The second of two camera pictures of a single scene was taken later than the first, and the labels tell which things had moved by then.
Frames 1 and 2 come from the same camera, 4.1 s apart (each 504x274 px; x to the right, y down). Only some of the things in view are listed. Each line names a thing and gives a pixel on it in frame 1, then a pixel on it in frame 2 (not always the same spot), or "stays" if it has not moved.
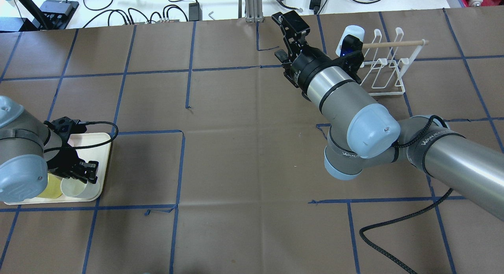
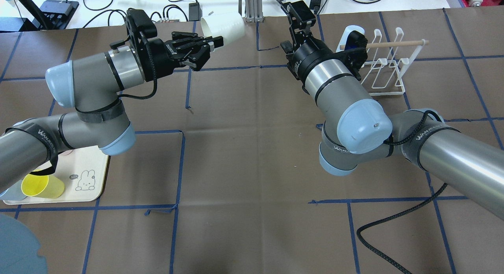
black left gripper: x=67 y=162 -> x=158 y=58
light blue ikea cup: x=357 y=31 stays
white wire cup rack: x=385 y=63 stays
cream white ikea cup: x=77 y=188 -> x=230 y=25
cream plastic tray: x=100 y=154 stays
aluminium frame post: x=254 y=6 stays
